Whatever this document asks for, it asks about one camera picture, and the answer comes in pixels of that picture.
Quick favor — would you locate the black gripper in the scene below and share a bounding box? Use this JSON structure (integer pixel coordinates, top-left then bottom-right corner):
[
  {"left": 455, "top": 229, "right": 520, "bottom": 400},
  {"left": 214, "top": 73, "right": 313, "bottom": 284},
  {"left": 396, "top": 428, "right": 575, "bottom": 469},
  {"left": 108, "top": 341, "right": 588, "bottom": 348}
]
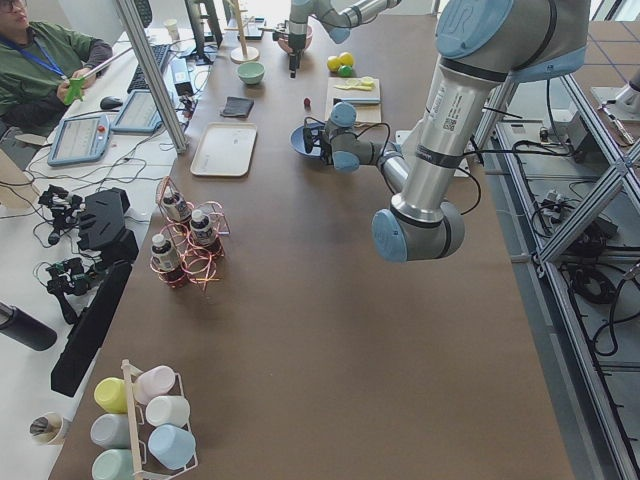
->
[
  {"left": 302, "top": 119, "right": 333, "bottom": 165},
  {"left": 288, "top": 34, "right": 306, "bottom": 79}
]

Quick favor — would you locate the blue round plate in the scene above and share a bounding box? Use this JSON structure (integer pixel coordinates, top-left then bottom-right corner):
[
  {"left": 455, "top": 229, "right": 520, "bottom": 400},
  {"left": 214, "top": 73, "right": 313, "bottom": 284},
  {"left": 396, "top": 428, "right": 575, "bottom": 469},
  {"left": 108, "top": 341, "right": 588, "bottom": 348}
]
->
[{"left": 290, "top": 122, "right": 325, "bottom": 160}]

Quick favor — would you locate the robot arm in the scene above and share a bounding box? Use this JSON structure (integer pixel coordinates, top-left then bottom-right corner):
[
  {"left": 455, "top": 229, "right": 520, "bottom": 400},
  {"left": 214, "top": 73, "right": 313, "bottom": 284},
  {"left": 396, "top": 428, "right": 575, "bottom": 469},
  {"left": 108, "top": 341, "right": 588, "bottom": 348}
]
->
[
  {"left": 287, "top": 0, "right": 400, "bottom": 79},
  {"left": 321, "top": 0, "right": 590, "bottom": 262}
]

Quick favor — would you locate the pink ice bowl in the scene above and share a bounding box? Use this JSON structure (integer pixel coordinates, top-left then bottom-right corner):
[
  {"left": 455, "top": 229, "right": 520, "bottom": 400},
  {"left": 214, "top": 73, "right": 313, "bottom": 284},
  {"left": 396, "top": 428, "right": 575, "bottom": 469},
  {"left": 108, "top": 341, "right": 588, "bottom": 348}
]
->
[{"left": 272, "top": 23, "right": 313, "bottom": 54}]

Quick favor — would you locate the light green bowl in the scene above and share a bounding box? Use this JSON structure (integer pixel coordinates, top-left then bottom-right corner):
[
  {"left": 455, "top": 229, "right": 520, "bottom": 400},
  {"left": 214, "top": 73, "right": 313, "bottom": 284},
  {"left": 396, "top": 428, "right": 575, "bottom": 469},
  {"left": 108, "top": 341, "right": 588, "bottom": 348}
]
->
[{"left": 237, "top": 61, "right": 265, "bottom": 86}]

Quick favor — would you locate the whole lemon lower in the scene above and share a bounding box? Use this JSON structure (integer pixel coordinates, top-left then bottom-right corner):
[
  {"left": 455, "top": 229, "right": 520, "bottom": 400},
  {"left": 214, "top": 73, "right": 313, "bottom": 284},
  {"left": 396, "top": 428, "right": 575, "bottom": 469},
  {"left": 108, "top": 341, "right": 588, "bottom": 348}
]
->
[{"left": 326, "top": 56, "right": 342, "bottom": 72}]

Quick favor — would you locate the whole lemon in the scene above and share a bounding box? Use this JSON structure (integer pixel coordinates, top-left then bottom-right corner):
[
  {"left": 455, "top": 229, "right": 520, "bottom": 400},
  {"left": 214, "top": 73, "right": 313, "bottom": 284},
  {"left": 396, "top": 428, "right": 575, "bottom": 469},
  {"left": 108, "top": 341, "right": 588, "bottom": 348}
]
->
[
  {"left": 338, "top": 52, "right": 355, "bottom": 67},
  {"left": 326, "top": 56, "right": 342, "bottom": 72}
]

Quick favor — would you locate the wooden stand round base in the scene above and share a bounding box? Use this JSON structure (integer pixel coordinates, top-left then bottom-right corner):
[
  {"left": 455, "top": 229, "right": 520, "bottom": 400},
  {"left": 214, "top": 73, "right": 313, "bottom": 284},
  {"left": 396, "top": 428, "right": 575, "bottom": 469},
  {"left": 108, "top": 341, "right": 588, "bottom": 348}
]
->
[{"left": 225, "top": 0, "right": 260, "bottom": 65}]

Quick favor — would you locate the green lime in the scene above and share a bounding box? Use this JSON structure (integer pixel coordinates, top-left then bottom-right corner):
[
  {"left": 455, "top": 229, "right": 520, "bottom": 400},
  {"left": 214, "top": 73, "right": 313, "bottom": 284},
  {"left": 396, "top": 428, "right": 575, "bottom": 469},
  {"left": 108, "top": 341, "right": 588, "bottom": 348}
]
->
[{"left": 337, "top": 65, "right": 353, "bottom": 78}]

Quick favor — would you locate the whole lemon upper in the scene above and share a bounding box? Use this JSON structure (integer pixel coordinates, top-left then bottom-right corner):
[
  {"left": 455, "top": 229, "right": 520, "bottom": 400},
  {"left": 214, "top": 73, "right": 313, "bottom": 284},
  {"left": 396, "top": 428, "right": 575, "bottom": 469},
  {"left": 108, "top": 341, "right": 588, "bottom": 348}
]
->
[{"left": 338, "top": 52, "right": 355, "bottom": 67}]

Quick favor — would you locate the steel muddler black tip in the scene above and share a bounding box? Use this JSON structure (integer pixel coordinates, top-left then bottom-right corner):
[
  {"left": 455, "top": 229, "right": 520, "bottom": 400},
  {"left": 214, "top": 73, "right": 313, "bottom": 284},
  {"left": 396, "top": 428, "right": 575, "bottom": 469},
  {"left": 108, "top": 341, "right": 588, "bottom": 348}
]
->
[{"left": 332, "top": 98, "right": 381, "bottom": 107}]

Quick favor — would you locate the wooden cutting board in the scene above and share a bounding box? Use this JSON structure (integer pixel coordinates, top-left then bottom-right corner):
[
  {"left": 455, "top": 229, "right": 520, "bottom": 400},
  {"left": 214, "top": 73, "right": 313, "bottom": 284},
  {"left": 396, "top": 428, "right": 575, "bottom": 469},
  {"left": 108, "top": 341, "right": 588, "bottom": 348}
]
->
[{"left": 325, "top": 76, "right": 382, "bottom": 124}]

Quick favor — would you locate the yellow plastic knife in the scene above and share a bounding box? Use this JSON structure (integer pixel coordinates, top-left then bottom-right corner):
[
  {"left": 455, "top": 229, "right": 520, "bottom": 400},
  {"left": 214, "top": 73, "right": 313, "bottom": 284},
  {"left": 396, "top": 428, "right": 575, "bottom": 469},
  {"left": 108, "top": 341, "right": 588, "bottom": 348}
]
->
[{"left": 333, "top": 84, "right": 375, "bottom": 92}]

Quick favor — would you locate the grey folded cloth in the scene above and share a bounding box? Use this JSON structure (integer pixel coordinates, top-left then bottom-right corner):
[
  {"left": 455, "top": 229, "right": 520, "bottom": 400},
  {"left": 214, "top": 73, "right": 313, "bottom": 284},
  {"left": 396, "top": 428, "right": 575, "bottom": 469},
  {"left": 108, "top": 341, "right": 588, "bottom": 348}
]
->
[{"left": 220, "top": 96, "right": 254, "bottom": 118}]

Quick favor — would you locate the cream rabbit tray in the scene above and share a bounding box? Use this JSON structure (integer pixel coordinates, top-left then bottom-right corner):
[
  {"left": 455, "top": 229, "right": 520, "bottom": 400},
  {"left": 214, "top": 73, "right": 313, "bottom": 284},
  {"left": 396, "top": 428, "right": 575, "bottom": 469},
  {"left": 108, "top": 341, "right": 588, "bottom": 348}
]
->
[{"left": 190, "top": 122, "right": 257, "bottom": 178}]

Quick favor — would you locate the tea bottle top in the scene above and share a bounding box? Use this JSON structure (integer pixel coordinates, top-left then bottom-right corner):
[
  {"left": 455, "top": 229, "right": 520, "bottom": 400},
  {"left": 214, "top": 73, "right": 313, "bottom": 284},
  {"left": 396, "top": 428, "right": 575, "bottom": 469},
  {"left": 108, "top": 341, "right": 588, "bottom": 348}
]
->
[{"left": 190, "top": 209, "right": 221, "bottom": 254}]

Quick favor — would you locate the tea bottle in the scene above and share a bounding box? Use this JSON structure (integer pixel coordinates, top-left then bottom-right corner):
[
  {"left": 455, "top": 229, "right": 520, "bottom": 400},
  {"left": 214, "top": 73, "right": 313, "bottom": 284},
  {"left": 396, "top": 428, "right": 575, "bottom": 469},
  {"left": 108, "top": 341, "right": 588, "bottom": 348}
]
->
[
  {"left": 151, "top": 233, "right": 187, "bottom": 288},
  {"left": 190, "top": 209, "right": 221, "bottom": 254},
  {"left": 161, "top": 190, "right": 191, "bottom": 223}
]

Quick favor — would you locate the black keyboard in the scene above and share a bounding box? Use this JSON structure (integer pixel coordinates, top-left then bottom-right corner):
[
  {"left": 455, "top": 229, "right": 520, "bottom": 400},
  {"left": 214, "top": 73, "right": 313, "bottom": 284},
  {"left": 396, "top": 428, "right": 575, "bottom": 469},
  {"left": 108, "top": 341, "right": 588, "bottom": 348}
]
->
[{"left": 126, "top": 43, "right": 174, "bottom": 95}]

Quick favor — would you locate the tea bottle bottom left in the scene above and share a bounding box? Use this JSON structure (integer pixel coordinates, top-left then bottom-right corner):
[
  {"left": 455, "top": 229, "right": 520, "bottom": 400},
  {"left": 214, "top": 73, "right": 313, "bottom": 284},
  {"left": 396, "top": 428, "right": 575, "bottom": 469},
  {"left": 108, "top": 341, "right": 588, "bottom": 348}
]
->
[{"left": 161, "top": 190, "right": 191, "bottom": 223}]

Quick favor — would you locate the teach pendant rear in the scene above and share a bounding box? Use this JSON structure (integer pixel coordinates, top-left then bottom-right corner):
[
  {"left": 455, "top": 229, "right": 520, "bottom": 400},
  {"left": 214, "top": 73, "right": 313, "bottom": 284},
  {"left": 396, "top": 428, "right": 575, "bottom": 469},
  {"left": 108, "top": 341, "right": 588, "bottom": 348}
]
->
[{"left": 111, "top": 89, "right": 162, "bottom": 135}]

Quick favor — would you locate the teach pendant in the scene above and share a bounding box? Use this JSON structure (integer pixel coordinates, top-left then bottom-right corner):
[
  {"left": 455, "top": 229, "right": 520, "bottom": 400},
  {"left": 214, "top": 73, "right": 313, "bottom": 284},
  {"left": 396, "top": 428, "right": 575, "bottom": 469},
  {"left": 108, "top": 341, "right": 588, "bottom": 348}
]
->
[
  {"left": 47, "top": 114, "right": 110, "bottom": 167},
  {"left": 111, "top": 89, "right": 162, "bottom": 135}
]

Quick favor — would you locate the black computer mouse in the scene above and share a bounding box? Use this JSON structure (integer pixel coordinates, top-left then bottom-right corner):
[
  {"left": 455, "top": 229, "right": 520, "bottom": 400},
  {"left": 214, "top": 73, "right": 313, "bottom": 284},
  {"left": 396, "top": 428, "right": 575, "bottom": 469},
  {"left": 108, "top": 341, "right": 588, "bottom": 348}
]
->
[{"left": 99, "top": 96, "right": 123, "bottom": 111}]

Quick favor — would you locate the tea bottle bottom right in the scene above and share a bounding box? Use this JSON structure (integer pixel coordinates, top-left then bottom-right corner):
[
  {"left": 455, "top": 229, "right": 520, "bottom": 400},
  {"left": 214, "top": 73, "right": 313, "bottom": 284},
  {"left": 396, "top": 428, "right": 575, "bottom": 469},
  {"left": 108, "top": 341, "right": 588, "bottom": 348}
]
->
[{"left": 151, "top": 233, "right": 187, "bottom": 288}]

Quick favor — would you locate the teach pendant front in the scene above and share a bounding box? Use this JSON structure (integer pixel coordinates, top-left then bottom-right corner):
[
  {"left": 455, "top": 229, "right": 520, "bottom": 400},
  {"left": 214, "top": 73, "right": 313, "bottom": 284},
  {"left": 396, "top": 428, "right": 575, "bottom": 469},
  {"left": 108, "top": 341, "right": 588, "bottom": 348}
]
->
[{"left": 47, "top": 114, "right": 110, "bottom": 167}]

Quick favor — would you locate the black angular device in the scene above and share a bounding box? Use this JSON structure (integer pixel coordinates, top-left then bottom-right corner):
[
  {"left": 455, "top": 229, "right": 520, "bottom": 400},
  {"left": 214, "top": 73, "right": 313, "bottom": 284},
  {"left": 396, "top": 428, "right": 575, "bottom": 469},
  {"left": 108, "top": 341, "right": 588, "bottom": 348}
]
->
[{"left": 77, "top": 187, "right": 139, "bottom": 266}]

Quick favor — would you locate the person in green jacket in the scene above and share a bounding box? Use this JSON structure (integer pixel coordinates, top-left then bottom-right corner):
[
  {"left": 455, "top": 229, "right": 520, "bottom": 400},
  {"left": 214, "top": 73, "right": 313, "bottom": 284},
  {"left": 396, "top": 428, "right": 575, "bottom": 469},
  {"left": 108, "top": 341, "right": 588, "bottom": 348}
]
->
[{"left": 1, "top": 1, "right": 112, "bottom": 136}]

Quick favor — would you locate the pink cup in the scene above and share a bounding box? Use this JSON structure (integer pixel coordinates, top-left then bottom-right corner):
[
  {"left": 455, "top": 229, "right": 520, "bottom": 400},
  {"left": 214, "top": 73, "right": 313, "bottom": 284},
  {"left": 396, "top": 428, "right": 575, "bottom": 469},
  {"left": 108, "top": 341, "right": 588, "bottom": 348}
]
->
[{"left": 133, "top": 365, "right": 175, "bottom": 405}]

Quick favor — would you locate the white cup rack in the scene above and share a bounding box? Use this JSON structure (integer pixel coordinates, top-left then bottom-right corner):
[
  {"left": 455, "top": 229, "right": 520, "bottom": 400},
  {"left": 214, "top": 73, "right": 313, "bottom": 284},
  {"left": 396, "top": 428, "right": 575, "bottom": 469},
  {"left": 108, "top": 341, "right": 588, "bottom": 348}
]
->
[{"left": 121, "top": 359, "right": 200, "bottom": 480}]

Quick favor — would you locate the white cup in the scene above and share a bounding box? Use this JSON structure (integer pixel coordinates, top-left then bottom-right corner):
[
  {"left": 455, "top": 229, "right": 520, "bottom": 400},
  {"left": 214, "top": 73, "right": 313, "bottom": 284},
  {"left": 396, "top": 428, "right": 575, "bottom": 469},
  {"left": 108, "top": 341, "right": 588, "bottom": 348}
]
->
[{"left": 145, "top": 395, "right": 191, "bottom": 428}]

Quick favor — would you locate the yellow cup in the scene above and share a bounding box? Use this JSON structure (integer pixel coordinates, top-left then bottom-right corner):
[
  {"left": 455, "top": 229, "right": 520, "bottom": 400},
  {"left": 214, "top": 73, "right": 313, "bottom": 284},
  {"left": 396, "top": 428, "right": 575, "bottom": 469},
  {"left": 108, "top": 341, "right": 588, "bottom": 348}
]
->
[{"left": 94, "top": 377, "right": 127, "bottom": 414}]

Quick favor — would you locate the black long bar device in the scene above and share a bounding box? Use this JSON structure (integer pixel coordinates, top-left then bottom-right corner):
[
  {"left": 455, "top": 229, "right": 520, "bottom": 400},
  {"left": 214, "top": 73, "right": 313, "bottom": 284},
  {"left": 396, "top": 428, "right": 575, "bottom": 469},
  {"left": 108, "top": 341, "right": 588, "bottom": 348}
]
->
[{"left": 50, "top": 261, "right": 132, "bottom": 397}]

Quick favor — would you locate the blue cup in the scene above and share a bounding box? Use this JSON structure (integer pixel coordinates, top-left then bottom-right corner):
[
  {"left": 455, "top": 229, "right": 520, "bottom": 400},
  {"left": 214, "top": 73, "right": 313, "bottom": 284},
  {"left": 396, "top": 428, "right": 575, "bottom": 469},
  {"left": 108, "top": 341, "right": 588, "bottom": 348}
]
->
[{"left": 148, "top": 424, "right": 196, "bottom": 470}]

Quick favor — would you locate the black water bottle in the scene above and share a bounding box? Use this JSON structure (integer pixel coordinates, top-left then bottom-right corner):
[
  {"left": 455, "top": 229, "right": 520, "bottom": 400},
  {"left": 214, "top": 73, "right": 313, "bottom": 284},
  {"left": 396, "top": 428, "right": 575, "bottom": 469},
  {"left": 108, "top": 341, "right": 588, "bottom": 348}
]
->
[{"left": 1, "top": 303, "right": 57, "bottom": 351}]

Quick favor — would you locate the grey cup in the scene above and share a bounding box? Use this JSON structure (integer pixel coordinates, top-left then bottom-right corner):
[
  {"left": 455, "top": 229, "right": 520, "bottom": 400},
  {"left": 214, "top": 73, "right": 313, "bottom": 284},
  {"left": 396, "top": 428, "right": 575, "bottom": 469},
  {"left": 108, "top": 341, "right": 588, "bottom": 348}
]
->
[{"left": 90, "top": 413, "right": 130, "bottom": 449}]

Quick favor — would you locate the mint green cup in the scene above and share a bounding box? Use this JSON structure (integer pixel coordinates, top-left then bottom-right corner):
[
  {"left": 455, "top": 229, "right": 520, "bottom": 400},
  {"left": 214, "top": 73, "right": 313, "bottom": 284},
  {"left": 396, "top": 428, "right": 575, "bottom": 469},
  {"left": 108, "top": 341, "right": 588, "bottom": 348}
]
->
[{"left": 91, "top": 449, "right": 134, "bottom": 480}]

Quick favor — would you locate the paper cup with items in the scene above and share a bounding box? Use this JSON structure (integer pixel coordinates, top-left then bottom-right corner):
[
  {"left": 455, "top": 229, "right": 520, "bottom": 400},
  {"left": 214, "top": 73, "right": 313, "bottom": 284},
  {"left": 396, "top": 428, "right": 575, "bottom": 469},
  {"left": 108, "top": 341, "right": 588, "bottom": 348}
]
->
[{"left": 29, "top": 412, "right": 72, "bottom": 445}]

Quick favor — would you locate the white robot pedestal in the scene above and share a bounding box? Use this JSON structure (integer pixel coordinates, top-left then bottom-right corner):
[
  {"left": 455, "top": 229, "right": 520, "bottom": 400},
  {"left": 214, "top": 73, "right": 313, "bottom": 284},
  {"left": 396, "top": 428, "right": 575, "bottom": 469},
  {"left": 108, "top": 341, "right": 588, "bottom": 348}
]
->
[{"left": 395, "top": 130, "right": 416, "bottom": 152}]

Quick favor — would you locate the aluminium frame post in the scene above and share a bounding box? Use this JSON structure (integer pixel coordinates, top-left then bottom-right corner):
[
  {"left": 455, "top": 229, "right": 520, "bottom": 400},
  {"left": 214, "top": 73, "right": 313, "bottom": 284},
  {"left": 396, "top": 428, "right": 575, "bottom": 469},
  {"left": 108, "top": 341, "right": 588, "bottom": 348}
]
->
[{"left": 115, "top": 0, "right": 187, "bottom": 154}]

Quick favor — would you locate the copper wire bottle rack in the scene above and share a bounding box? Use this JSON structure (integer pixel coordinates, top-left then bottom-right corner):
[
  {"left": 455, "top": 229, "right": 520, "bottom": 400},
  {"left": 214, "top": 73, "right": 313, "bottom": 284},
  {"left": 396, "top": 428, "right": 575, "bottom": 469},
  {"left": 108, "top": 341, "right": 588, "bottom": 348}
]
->
[{"left": 149, "top": 176, "right": 230, "bottom": 290}]

